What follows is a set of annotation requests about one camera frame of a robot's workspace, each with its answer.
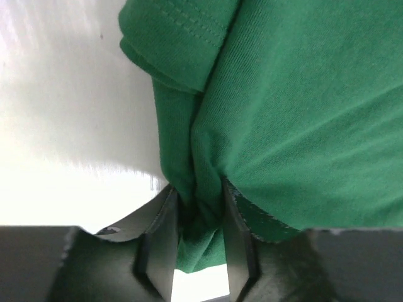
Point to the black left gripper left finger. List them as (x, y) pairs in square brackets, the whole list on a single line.
[(154, 228)]

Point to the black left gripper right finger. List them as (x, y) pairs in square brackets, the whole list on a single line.
[(244, 225)]

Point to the dark green t-shirt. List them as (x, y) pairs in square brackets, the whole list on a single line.
[(297, 103)]

